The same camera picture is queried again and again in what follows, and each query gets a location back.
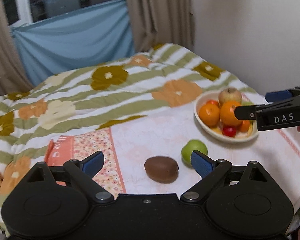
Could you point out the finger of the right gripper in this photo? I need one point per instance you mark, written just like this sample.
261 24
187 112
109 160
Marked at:
278 96
247 112

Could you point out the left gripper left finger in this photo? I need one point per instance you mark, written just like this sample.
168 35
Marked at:
79 175

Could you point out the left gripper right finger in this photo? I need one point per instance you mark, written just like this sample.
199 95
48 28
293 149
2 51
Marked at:
215 175

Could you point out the green apple back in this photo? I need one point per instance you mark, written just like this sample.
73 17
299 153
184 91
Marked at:
247 103

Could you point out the small mandarin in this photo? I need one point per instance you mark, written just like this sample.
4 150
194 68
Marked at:
244 126
213 102

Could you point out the large orange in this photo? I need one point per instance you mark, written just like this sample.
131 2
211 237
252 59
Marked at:
227 114

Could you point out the large red-yellow apple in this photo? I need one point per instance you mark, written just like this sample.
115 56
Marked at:
229 94

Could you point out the red cherry tomato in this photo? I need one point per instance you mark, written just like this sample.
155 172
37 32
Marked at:
229 131

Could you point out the small mandarin front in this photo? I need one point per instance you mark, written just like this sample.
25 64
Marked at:
213 102

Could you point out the cream duck-print oval plate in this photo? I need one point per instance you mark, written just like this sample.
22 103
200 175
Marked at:
216 132

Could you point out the pink floral bed sheet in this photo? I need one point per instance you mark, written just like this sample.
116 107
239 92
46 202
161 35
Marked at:
175 133

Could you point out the brown kiwi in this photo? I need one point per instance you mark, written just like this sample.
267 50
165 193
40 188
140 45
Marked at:
162 169

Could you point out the green striped floral quilt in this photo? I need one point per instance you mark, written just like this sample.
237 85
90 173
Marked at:
92 99

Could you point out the beige curtain left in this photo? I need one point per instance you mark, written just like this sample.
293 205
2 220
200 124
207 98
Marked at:
12 74

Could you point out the beige curtain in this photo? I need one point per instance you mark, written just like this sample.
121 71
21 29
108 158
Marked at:
12 74
161 21

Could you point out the beige curtain right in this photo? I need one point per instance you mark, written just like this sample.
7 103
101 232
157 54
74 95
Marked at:
161 21

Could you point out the blue cloth curtain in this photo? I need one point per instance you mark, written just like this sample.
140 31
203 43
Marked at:
81 38

